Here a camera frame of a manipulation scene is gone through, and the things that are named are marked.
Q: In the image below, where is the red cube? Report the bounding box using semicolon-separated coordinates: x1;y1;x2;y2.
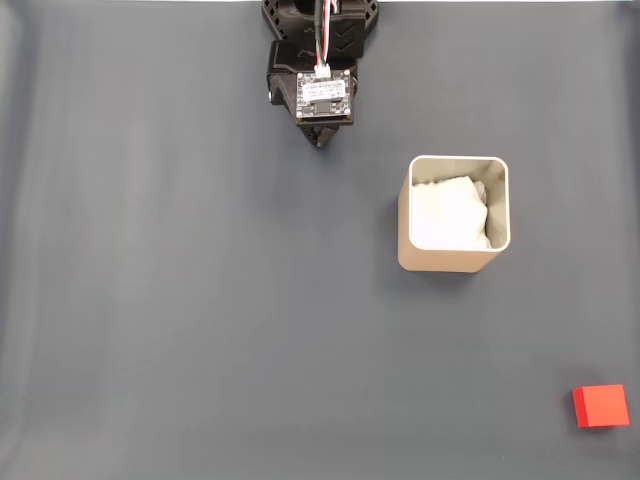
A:
571;383;631;429

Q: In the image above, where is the beige square box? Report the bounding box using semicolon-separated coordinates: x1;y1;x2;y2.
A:
397;154;512;274

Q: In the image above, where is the white crumpled tissue paper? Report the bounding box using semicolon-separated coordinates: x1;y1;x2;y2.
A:
410;174;494;250

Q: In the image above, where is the camera circuit board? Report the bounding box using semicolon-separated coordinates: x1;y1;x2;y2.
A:
295;69;355;122

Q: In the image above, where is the black camera cable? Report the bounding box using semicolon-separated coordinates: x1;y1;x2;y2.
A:
311;0;335;79

